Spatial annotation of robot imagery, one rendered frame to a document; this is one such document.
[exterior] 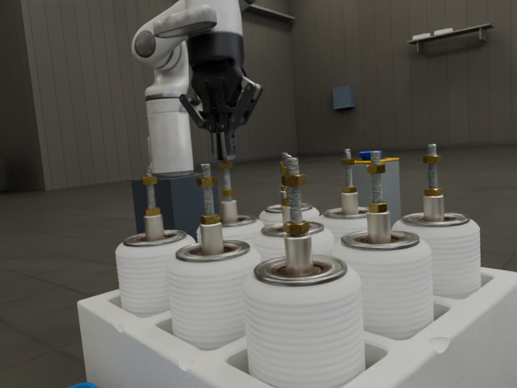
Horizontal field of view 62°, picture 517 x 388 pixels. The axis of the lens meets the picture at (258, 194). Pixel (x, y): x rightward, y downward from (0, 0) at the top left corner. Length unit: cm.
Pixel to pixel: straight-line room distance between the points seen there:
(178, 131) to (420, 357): 72
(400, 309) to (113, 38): 664
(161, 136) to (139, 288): 51
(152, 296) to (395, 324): 26
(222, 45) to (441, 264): 37
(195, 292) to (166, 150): 59
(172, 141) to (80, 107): 547
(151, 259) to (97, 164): 596
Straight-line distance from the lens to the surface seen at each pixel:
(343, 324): 33
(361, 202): 76
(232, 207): 59
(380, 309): 41
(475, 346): 47
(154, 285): 50
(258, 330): 34
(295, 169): 33
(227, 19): 58
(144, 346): 44
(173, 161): 96
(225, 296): 40
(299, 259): 34
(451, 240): 51
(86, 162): 637
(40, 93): 620
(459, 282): 52
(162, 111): 96
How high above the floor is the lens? 35
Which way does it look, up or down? 6 degrees down
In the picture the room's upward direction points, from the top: 4 degrees counter-clockwise
